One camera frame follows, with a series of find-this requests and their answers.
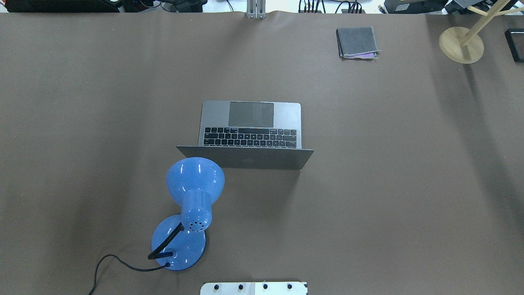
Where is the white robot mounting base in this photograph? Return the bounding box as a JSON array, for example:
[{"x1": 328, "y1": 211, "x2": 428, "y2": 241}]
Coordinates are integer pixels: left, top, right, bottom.
[{"x1": 200, "y1": 281, "x2": 308, "y2": 295}]

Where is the black box at table edge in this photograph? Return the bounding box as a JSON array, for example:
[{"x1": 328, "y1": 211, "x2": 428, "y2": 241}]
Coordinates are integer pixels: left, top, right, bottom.
[{"x1": 505, "y1": 28, "x2": 524, "y2": 62}]

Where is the wooden stand with round base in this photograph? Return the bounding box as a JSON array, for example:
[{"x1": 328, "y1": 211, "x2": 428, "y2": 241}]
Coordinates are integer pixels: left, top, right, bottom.
[{"x1": 438, "y1": 0, "x2": 524, "y2": 65}]

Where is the grey laptop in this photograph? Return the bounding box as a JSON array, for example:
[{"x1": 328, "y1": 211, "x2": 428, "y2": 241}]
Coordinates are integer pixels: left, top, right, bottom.
[{"x1": 177, "y1": 100, "x2": 313, "y2": 170}]

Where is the folded grey cloth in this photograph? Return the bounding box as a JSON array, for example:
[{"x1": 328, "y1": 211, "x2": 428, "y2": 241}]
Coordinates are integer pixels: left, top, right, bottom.
[{"x1": 336, "y1": 26, "x2": 380, "y2": 60}]

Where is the aluminium camera mount post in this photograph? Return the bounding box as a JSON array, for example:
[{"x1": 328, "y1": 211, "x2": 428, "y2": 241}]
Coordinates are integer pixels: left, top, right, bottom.
[{"x1": 246, "y1": 0, "x2": 266, "y2": 19}]

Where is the black lamp power cable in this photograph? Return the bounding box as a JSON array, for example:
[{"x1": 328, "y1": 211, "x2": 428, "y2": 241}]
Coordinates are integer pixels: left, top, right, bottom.
[{"x1": 88, "y1": 254, "x2": 171, "y2": 295}]

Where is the blue desk lamp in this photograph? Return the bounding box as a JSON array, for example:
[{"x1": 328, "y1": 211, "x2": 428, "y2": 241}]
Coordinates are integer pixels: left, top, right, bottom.
[{"x1": 148, "y1": 157, "x2": 225, "y2": 271}]

